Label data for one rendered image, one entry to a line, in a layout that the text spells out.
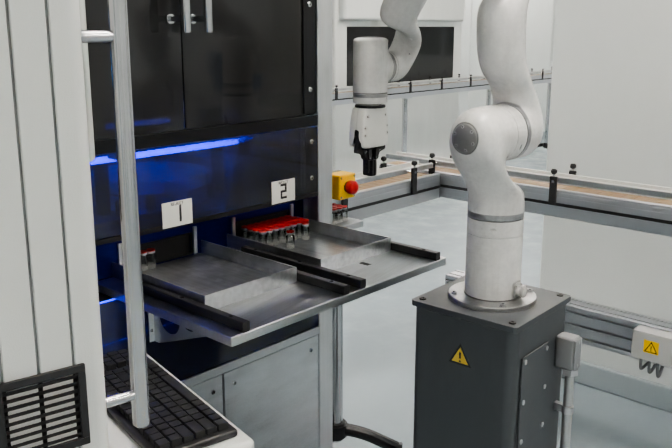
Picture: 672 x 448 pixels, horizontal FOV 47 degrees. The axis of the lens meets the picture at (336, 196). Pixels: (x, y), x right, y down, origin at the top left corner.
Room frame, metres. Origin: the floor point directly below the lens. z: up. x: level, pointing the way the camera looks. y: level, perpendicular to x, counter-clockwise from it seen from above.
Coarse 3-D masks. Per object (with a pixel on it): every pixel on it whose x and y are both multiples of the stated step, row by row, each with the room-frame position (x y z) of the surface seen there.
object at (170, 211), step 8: (184, 200) 1.77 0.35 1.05; (168, 208) 1.73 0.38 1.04; (176, 208) 1.75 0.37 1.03; (184, 208) 1.77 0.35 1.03; (168, 216) 1.73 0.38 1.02; (176, 216) 1.75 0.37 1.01; (184, 216) 1.77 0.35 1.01; (192, 216) 1.78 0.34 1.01; (168, 224) 1.73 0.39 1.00; (176, 224) 1.75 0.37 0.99; (184, 224) 1.77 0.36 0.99
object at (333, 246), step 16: (320, 224) 2.09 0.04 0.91; (240, 240) 1.92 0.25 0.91; (304, 240) 2.02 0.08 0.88; (320, 240) 2.02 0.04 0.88; (336, 240) 2.02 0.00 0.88; (352, 240) 2.01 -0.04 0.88; (368, 240) 1.97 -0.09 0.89; (384, 240) 1.91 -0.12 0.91; (288, 256) 1.81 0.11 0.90; (304, 256) 1.77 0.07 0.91; (320, 256) 1.87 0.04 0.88; (336, 256) 1.77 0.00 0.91; (352, 256) 1.81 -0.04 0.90; (368, 256) 1.86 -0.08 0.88
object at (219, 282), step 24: (120, 264) 1.69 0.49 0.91; (168, 264) 1.80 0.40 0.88; (192, 264) 1.80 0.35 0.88; (216, 264) 1.80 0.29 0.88; (240, 264) 1.80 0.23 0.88; (264, 264) 1.74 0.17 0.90; (168, 288) 1.56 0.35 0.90; (192, 288) 1.62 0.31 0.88; (216, 288) 1.62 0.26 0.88; (240, 288) 1.55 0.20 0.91; (264, 288) 1.60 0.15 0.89
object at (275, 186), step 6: (282, 180) 2.00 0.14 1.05; (288, 180) 2.02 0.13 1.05; (294, 180) 2.03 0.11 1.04; (276, 186) 1.98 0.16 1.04; (282, 186) 2.00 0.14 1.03; (288, 186) 2.02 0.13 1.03; (294, 186) 2.03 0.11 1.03; (276, 192) 1.98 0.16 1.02; (288, 192) 2.02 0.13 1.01; (294, 192) 2.03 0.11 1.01; (276, 198) 1.98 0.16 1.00; (288, 198) 2.02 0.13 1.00; (294, 198) 2.03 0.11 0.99
